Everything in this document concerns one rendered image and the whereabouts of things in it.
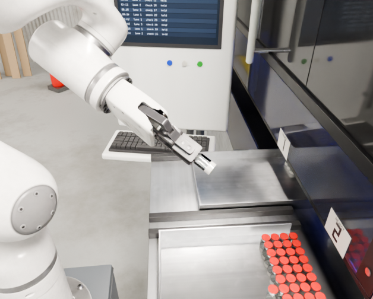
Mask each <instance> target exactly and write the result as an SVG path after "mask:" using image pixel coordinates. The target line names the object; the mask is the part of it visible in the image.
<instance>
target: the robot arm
mask: <svg viewBox="0 0 373 299"><path fill-rule="evenodd" d="M64 6H77V7H79V9H80V10H81V12H82V17H81V20H80V21H79V22H78V23H77V25H76V26H75V27H73V28H69V27H68V26H66V25H65V24H64V23H63V22H61V21H58V20H50V21H47V22H45V23H43V24H42V25H41V26H40V27H38V28H37V30H36V31H35V32H34V33H33V35H32V37H31V39H30V41H29V55H30V57H31V58H32V59H33V60H34V61H35V62H36V63H37V64H39V65H40V66H41V67H42V68H43V69H45V70H46V71H48V73H50V74H51V75H53V76H54V77H55V78H56V79H57V80H59V81H60V82H61V83H63V84H64V85H65V86H66V87H68V88H69V89H70V90H71V91H73V92H74V93H76V95H78V96H79V97H80V98H82V99H83V100H84V101H85V102H87V103H88V104H89V105H91V107H93V108H94V109H96V110H97V111H98V112H103V113H106V114H107V113H110V112H112V113H113V114H114V115H115V116H116V117H117V118H118V119H119V120H120V121H121V122H122V123H123V124H124V125H126V126H127V127H128V128H129V129H130V130H132V131H133V132H134V133H135V134H136V135H138V136H139V137H140V138H141V139H142V140H143V141H144V142H146V143H147V144H148V145H149V146H151V147H153V146H155V141H154V139H156V140H158V141H159V142H160V143H161V144H163V145H164V146H165V147H166V148H168V149H169V150H171V152H172V153H174V154H175V155H176V156H177V157H179V158H180V159H181V160H182V161H184V162H185V163H186V164H188V165H191V163H192V162H193V160H194V158H195V157H196V156H197V155H198V154H199V153H200V151H201V150H202V146H201V145H199V144H198V143H196V142H195V141H194V140H193V139H191V138H190V137H189V136H188V135H186V134H185V133H183V132H182V131H181V130H180V129H179V128H177V127H176V126H175V125H173V124H172V123H171V122H170V121H169V114H168V112H167V111H166V110H165V109H164V108H163V107H162V106H161V105H160V104H158V103H157V102H156V101H154V100H153V99H152V98H150V97H149V96H148V95H146V94H145V93H143V92H142V91H141V90H139V89H138V88H137V87H135V86H134V85H132V79H131V78H130V77H129V74H128V73H127V71H125V70H124V69H122V68H121V67H120V66H119V65H117V64H116V63H115V62H113V61H112V60H111V57H112V55H113V54H114V53H115V52H116V51H117V50H118V48H119V47H120V46H121V44H122V43H123V42H124V40H125V39H126V37H127V34H128V26H127V24H126V22H125V20H124V18H123V17H122V15H121V13H119V11H118V10H117V9H116V7H115V6H114V4H113V3H112V2H111V1H110V0H0V33H1V34H7V33H12V32H13V31H16V30H18V29H20V28H22V27H24V26H25V25H27V24H28V23H30V22H31V21H33V20H35V19H36V18H38V17H40V16H41V15H43V14H45V13H47V12H49V11H51V10H53V9H56V8H59V7H64ZM58 201H59V192H58V186H57V184H56V181H55V179H54V178H53V175H52V174H51V173H50V172H49V171H48V170H47V169H46V168H45V167H44V166H43V165H42V164H40V163H39V162H38V161H36V160H35V159H33V158H31V157H29V156H28V155H26V154H24V153H22V152H20V151H18V150H16V149H15V148H13V147H11V146H9V145H7V144H5V143H4V142H2V141H0V299H92V297H91V294H90V291H89V290H88V288H87V287H86V286H85V285H84V284H83V283H82V282H81V281H79V280H77V279H75V278H72V277H70V276H66V275H65V272H64V269H63V266H62V263H61V260H60V257H59V254H58V251H57V249H56V246H55V242H54V240H53V237H52V235H51V233H50V231H49V229H48V227H47V225H48V224H49V222H50V221H51V219H52V218H53V216H54V214H55V212H56V209H57V207H58Z"/></svg>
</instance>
